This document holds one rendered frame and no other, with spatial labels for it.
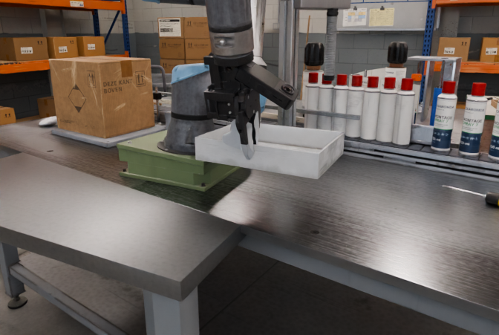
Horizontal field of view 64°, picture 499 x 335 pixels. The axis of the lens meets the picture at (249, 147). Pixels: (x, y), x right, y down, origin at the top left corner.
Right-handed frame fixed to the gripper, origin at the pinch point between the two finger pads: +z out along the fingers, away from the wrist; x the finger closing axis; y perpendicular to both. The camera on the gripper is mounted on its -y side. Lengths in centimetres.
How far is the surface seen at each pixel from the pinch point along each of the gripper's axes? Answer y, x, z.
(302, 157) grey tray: -10.3, 0.9, -0.9
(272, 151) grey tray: -4.3, 0.3, -1.1
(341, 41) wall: 60, -495, 111
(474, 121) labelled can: -46, -50, 13
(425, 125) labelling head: -34, -57, 19
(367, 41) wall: 25, -493, 110
